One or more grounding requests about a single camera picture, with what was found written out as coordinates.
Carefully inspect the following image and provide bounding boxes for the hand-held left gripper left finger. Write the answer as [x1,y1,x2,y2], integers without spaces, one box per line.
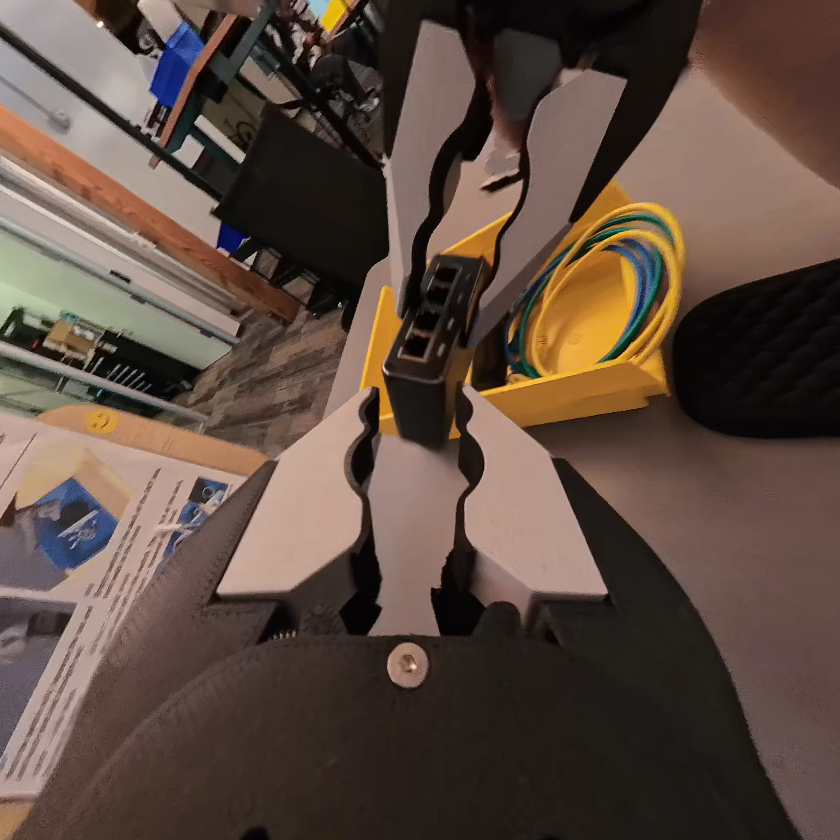
[215,386,383,635]

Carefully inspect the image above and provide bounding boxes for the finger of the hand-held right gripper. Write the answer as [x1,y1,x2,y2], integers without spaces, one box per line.
[382,18,494,315]
[465,67,627,349]

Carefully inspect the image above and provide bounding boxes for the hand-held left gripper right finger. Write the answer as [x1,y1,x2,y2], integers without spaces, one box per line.
[432,385,610,635]

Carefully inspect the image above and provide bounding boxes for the yellow plastic bin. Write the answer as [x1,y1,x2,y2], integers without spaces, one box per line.
[360,178,672,429]

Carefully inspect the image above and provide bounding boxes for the yellow ethernet cable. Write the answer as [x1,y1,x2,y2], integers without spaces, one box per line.
[518,202,686,382]

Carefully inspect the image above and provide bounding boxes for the black ethernet switch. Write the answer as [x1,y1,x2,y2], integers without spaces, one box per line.
[382,255,490,450]

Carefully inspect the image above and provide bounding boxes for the black chair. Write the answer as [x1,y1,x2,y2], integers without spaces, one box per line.
[213,105,391,316]

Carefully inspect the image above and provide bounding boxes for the printed instruction sheet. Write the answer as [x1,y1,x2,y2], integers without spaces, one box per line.
[0,430,247,798]

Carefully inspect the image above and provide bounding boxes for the wooden top workbench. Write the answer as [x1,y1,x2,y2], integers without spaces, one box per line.
[147,0,277,168]

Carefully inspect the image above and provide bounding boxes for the blue storage bin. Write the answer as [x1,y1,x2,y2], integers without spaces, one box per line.
[150,23,207,109]

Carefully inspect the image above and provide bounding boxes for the black quilted cushion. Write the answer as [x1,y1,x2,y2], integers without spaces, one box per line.
[672,259,840,439]

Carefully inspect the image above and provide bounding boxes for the wooden beam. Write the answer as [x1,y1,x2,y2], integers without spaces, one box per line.
[0,105,303,326]

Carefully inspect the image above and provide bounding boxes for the green ethernet cable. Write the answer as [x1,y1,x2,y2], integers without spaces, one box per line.
[508,213,677,382]

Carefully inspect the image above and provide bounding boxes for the blue ethernet cable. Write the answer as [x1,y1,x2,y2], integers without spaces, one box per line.
[507,233,664,378]

